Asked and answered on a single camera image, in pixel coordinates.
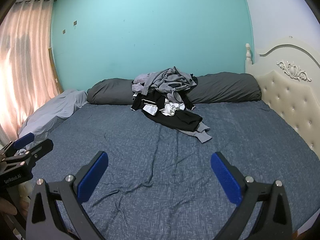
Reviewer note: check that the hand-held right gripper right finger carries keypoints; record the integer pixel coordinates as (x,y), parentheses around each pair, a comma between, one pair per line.
(225,177)

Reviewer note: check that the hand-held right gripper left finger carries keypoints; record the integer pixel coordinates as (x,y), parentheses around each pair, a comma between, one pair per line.
(92,177)

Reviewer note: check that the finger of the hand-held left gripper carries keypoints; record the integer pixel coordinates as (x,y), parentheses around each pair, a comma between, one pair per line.
(24,140)
(37,147)

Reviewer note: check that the grey knit sweater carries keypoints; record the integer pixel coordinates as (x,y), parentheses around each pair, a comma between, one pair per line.
(172,80)

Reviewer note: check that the person's left hand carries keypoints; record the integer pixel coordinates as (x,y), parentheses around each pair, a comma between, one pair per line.
(7,206)

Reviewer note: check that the light blue-grey blanket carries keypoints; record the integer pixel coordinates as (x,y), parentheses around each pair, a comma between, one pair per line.
(57,107)

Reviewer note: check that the grey garment with ribbed cuff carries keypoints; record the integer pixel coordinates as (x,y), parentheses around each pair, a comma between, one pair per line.
(200,133)

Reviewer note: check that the blue mottled bed sheet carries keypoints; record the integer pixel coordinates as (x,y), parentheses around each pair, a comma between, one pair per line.
(160,155)

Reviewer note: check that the pink curtain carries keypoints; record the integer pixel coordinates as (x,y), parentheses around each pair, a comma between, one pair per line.
(25,67)

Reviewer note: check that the black garment with white trim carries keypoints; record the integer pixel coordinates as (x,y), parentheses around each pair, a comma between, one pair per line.
(140,102)

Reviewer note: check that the dark grey bolster pillow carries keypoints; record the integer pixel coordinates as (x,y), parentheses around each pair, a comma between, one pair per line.
(225,87)

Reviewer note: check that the cream tufted headboard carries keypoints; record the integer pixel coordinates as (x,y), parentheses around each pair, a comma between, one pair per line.
(287,97)

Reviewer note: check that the wooden window frame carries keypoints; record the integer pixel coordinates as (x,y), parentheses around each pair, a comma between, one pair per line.
(56,75)

